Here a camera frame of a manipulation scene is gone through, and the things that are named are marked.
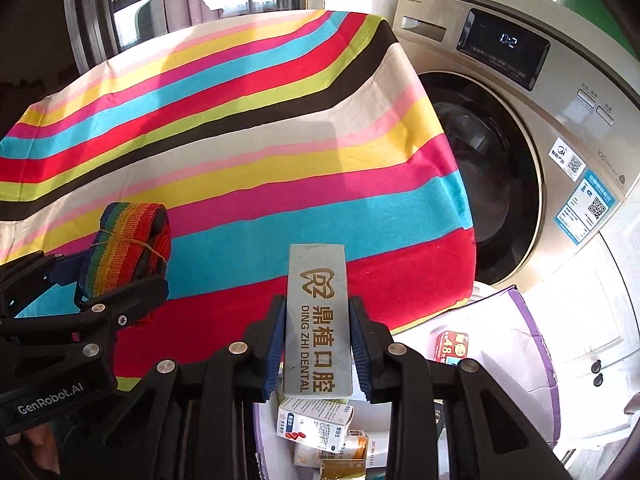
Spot red snack packet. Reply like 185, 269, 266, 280
434, 331, 473, 367

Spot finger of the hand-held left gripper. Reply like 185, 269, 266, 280
0, 249, 101, 318
0, 275, 169, 348

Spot narrow white lettered box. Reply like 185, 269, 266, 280
366, 435, 390, 468

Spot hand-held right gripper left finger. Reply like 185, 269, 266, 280
95, 294, 286, 480

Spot white orange box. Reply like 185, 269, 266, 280
294, 429, 370, 467

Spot rainbow strap roll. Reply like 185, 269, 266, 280
75, 202, 172, 323

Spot washing machine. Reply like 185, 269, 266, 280
391, 0, 640, 286

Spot person's left hand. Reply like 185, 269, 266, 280
5, 427, 63, 476

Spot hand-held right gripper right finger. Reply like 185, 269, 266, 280
348, 296, 566, 480

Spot gold foil packet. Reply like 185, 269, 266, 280
320, 459, 367, 480

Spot green plastic object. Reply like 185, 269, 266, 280
557, 0, 626, 46

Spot white blue red medicine box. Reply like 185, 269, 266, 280
276, 397, 355, 451

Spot striped tablecloth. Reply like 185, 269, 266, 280
0, 9, 476, 393

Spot white and gold box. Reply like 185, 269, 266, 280
284, 243, 353, 400

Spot white storage box purple edges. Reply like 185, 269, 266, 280
252, 285, 558, 480

